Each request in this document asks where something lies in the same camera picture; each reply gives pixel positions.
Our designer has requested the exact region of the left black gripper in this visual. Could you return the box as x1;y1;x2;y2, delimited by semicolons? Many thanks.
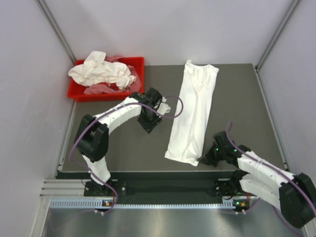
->
137;108;163;134

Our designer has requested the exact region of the white t shirt with print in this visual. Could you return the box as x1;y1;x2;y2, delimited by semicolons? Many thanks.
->
164;60;219;166

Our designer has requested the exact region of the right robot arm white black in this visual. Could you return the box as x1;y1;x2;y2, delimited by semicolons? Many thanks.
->
199;131;316;229

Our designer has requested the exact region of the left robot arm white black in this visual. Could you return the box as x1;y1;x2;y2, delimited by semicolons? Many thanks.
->
74;88;163;196

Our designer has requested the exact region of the pink t shirt in bin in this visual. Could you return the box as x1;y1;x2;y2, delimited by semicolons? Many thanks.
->
84;55;141;95

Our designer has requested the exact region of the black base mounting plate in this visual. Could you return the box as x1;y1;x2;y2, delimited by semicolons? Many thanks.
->
83;176;250;198

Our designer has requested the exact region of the white t shirt in bin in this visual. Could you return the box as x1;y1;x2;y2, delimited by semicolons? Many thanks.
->
68;51;136;89

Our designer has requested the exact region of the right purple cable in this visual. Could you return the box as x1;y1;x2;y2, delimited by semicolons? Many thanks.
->
226;122;316;237

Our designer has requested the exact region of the purple cable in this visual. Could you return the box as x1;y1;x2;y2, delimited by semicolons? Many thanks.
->
68;95;184;215
226;122;316;237

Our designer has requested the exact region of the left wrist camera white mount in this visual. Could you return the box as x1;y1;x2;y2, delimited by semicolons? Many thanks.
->
157;97;171;115

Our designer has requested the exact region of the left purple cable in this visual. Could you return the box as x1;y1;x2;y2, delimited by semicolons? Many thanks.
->
68;95;184;215

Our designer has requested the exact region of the aluminium extrusion rail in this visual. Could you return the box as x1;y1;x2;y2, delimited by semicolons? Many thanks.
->
39;179;85;198

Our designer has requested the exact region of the left corner aluminium post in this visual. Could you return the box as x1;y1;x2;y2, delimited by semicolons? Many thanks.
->
35;0;77;64

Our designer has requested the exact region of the corner aluminium post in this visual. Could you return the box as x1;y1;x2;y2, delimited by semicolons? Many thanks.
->
35;0;77;64
254;0;302;73

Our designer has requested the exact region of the grey slotted cable duct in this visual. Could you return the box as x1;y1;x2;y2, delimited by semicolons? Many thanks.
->
50;199;249;209

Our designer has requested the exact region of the right corner aluminium post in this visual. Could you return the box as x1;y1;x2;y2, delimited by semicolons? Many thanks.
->
254;0;302;73

